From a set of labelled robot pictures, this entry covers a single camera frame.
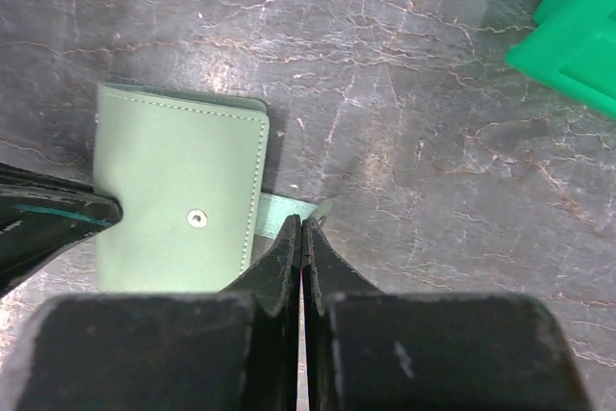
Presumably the left green bin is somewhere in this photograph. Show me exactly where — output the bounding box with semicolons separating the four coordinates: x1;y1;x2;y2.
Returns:
505;0;615;117

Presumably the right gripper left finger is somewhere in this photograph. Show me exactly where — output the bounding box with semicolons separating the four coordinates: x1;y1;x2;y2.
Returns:
1;216;301;410

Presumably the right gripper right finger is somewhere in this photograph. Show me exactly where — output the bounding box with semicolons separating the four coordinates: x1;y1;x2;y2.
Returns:
301;220;592;410

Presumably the light green card holder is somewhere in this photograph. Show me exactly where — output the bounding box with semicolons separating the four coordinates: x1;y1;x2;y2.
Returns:
93;84;332;293

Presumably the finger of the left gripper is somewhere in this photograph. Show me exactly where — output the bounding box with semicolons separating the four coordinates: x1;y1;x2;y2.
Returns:
1;164;122;294

